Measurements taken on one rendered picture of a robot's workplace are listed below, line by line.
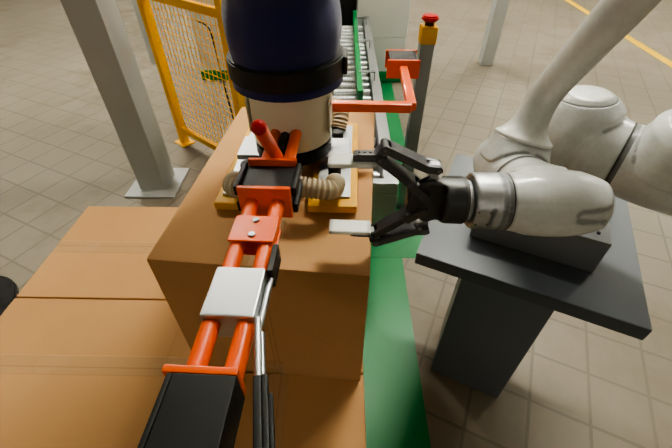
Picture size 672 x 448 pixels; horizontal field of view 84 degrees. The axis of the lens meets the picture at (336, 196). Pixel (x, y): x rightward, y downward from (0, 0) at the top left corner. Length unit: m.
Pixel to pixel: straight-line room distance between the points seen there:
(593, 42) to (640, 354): 1.56
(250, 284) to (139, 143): 1.97
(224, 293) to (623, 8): 0.62
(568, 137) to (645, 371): 1.27
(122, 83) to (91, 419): 1.57
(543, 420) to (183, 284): 1.35
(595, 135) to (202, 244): 0.80
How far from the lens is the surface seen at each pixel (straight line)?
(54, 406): 1.17
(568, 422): 1.75
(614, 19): 0.66
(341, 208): 0.74
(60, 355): 1.24
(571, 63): 0.70
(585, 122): 0.92
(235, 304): 0.45
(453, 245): 1.01
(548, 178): 0.63
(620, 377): 1.94
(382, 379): 1.60
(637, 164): 0.93
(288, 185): 0.59
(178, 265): 0.74
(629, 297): 1.08
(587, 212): 0.64
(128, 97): 2.25
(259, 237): 0.52
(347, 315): 0.76
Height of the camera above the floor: 1.46
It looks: 40 degrees down
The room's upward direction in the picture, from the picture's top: straight up
